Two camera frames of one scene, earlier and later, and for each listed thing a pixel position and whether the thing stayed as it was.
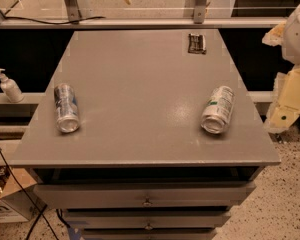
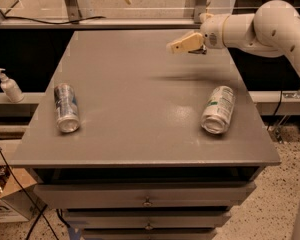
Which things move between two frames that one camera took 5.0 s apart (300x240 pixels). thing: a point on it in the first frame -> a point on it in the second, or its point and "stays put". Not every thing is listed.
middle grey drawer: x=110 y=220 stays put
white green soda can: x=217 y=112 stays put
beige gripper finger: x=292 y=97 -> x=190 y=42
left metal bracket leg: x=73 y=8 stays put
